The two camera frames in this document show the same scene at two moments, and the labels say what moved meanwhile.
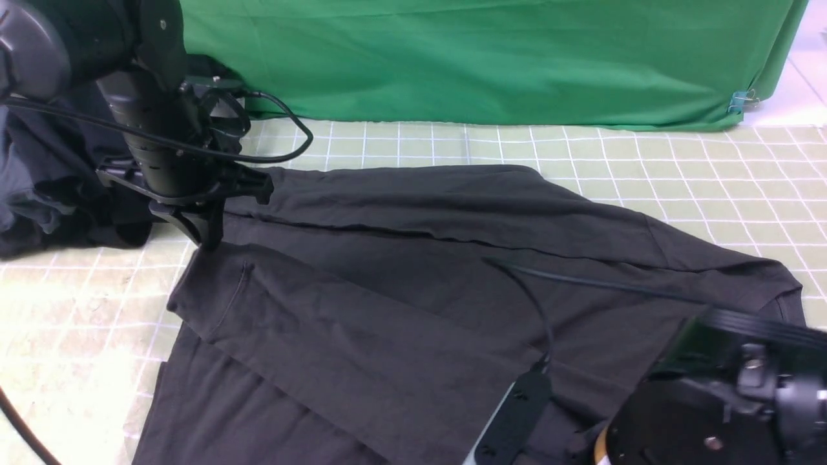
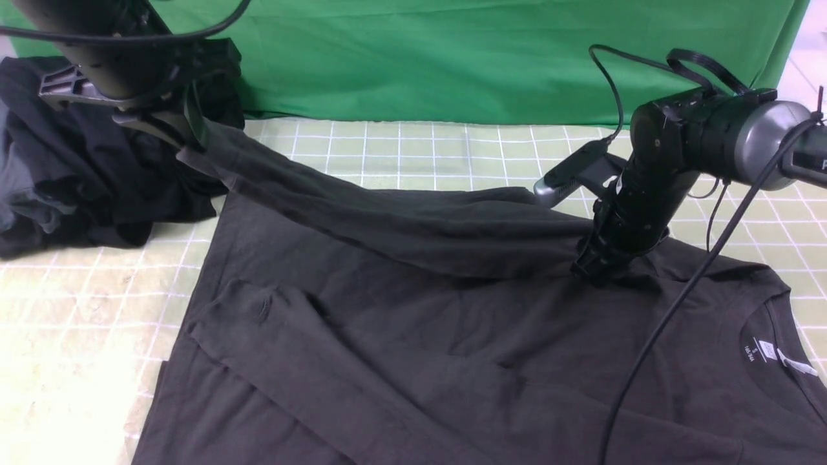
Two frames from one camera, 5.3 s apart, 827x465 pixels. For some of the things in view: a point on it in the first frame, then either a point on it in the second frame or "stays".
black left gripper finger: (207, 224) to (172, 126)
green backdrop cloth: (632, 64) stays
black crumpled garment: (75, 148) stays
